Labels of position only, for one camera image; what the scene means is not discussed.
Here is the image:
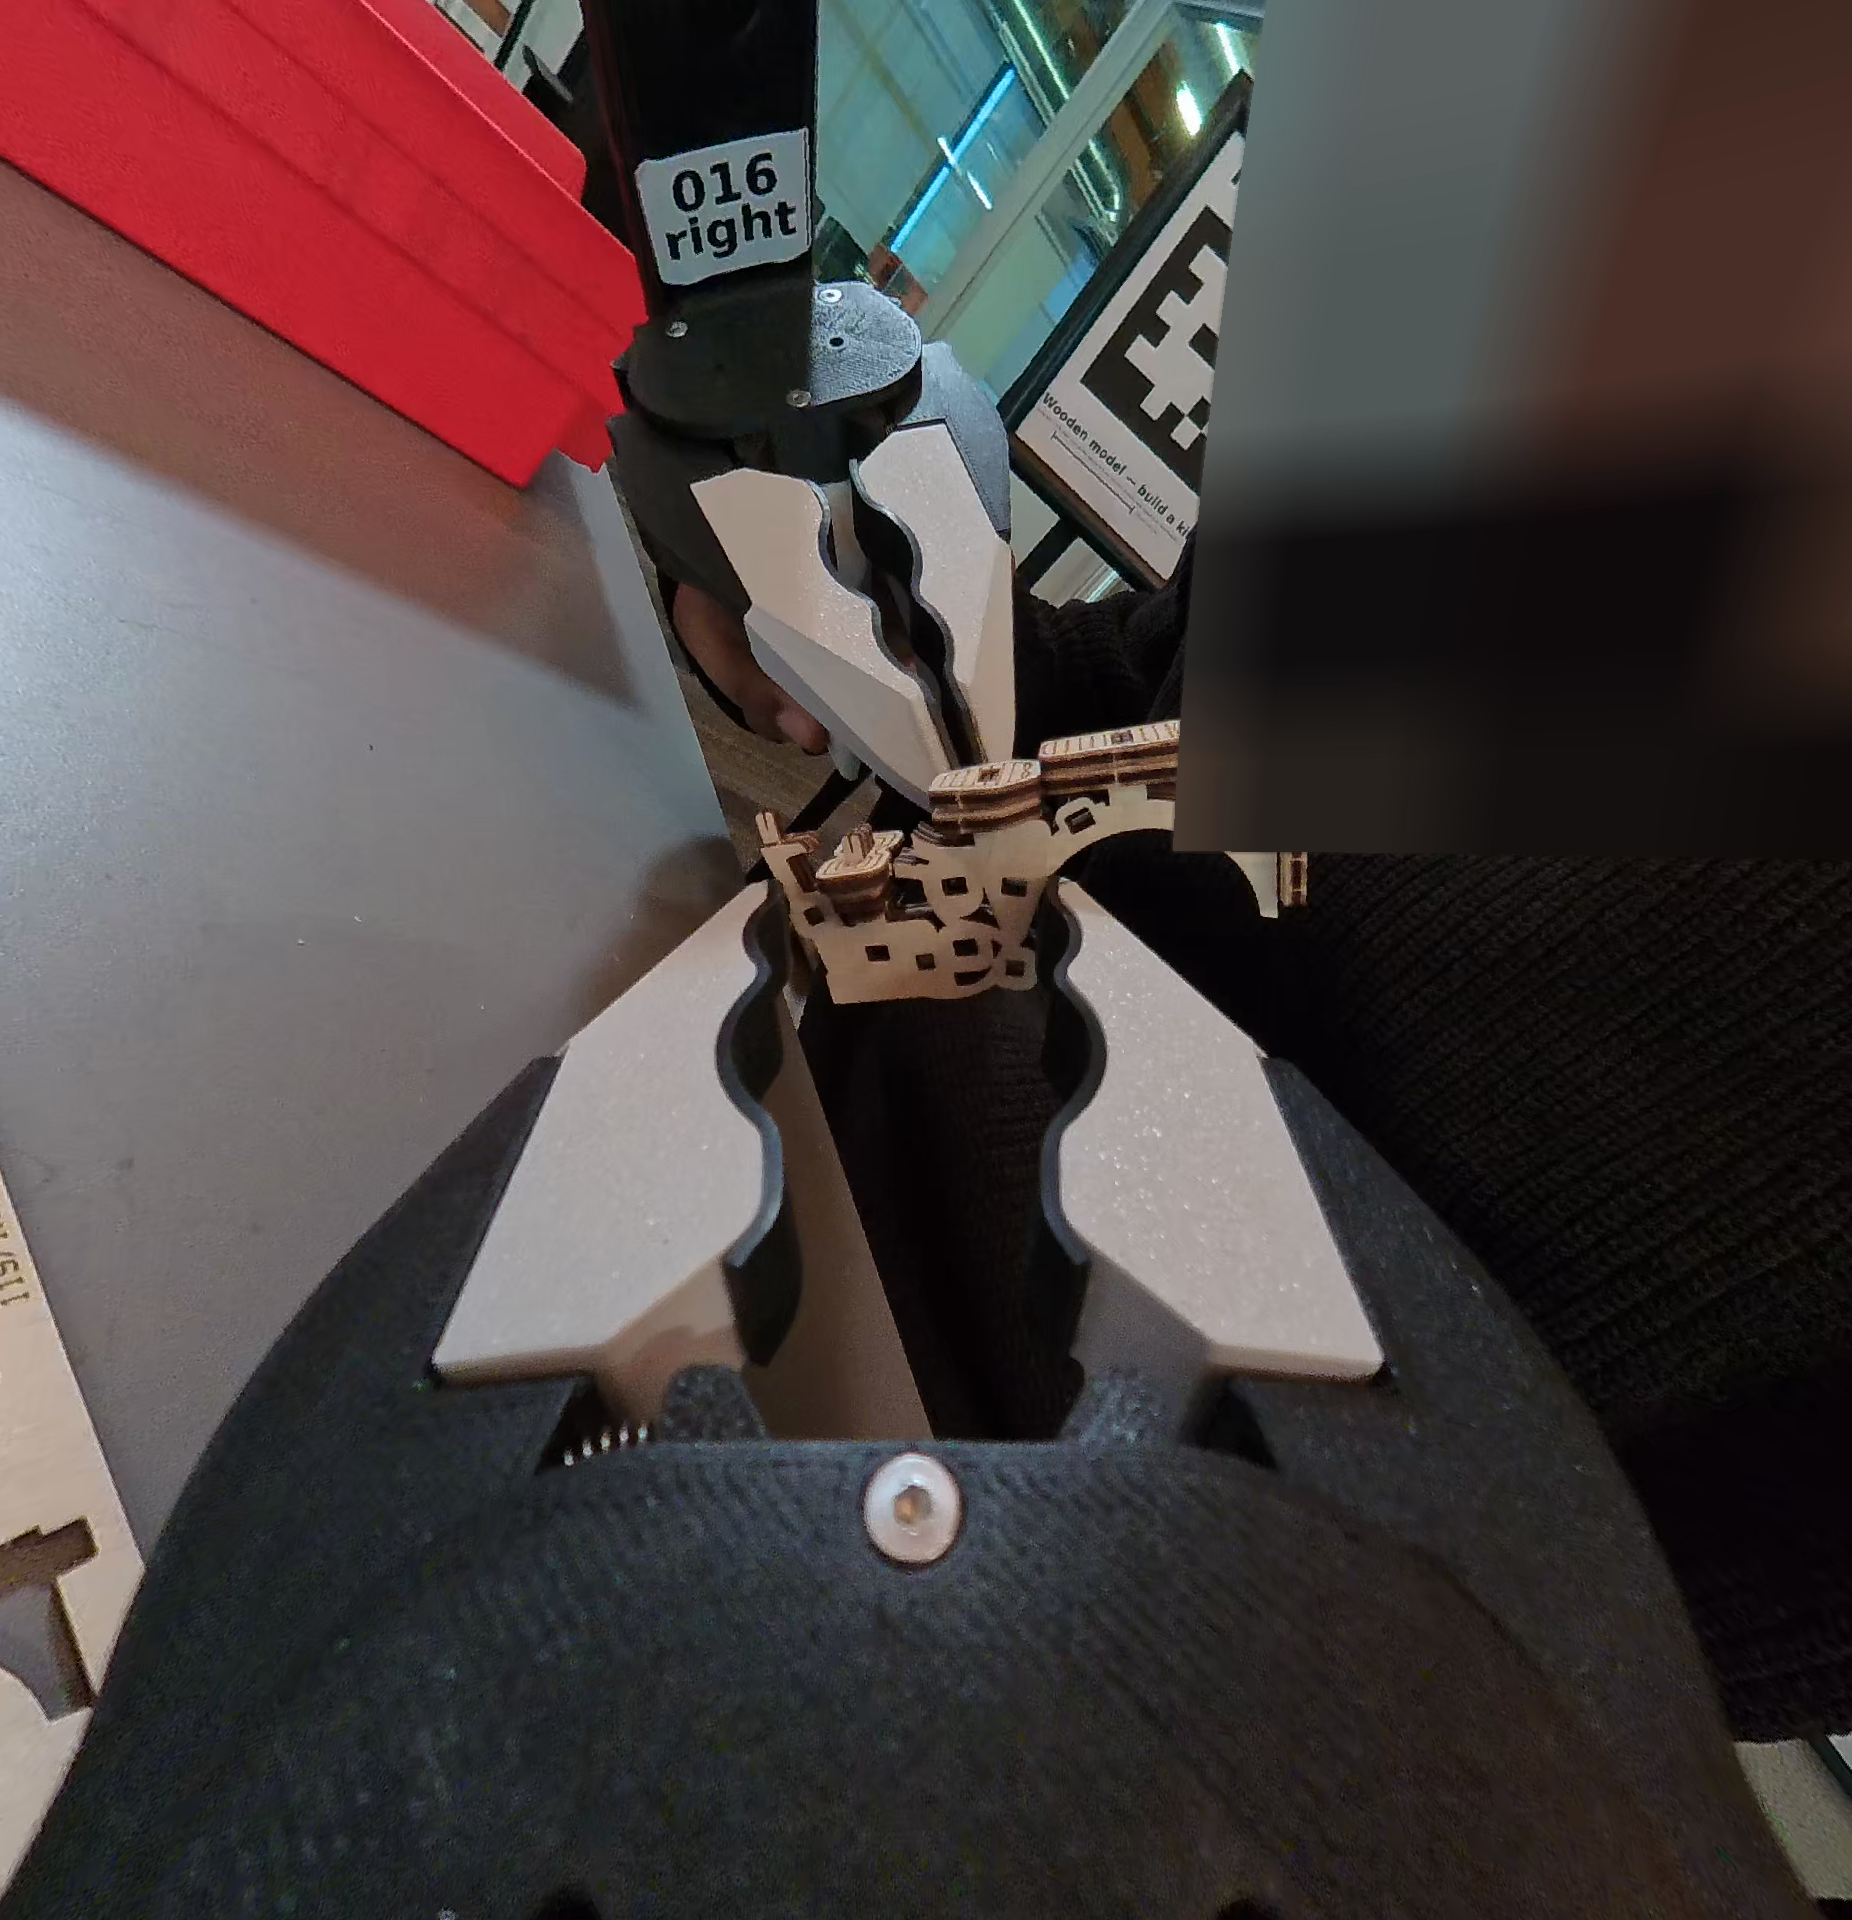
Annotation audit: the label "wooden puzzle model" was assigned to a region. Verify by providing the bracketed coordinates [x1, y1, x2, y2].
[755, 720, 1313, 1007]

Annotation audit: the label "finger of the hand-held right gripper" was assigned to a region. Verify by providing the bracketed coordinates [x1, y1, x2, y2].
[690, 467, 962, 806]
[850, 426, 1018, 776]

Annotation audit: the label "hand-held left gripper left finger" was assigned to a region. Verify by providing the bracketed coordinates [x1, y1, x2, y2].
[429, 881, 805, 1441]

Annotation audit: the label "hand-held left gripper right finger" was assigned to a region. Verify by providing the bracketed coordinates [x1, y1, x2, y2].
[1028, 881, 1386, 1398]

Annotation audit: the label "red plastic bin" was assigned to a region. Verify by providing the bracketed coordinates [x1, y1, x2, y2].
[0, 0, 646, 490]

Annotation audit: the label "wooden puzzle sheet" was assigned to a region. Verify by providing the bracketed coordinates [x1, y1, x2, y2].
[0, 1079, 148, 1920]

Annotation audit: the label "person's right hand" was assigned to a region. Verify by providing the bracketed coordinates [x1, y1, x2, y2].
[669, 576, 867, 786]

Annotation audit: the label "black and white marker sign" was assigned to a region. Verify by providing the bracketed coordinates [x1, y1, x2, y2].
[1007, 73, 1261, 589]

